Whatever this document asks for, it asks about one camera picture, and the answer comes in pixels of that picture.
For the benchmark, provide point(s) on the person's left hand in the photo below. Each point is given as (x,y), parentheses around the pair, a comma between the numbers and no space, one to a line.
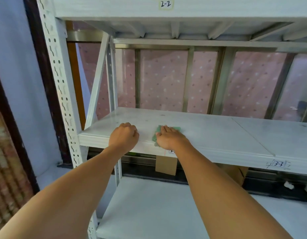
(123,138)

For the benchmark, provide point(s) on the person's right hand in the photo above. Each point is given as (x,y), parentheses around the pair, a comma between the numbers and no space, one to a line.
(170,139)

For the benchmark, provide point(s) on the green cleaning cloth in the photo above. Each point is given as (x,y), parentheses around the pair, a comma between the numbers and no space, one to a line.
(154,138)

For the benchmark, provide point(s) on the white metal shelving rack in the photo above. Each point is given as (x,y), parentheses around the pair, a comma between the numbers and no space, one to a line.
(218,136)

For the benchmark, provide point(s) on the person's left forearm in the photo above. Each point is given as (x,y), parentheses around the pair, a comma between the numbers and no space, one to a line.
(68,196)

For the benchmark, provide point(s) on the person's right forearm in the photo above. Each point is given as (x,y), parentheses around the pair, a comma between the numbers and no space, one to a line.
(223,196)

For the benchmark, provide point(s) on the open brown cardboard box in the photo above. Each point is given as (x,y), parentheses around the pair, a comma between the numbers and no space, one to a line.
(166,165)
(234,172)

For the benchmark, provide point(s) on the pink dotted curtain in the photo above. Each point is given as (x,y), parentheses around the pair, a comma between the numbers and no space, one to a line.
(163,79)

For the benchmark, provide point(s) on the dark brown window surround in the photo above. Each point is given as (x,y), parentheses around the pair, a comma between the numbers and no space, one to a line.
(47,97)

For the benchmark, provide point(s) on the brown patterned curtain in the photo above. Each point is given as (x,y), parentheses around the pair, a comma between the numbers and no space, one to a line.
(9,166)

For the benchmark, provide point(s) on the white crumpled paper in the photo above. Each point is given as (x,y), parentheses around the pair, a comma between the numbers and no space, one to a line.
(289,185)

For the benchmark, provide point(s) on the metal sliding window frame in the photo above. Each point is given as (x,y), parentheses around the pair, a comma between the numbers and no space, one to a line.
(228,79)

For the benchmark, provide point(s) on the dark brown door frame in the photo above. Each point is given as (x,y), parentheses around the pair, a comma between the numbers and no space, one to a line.
(11,126)

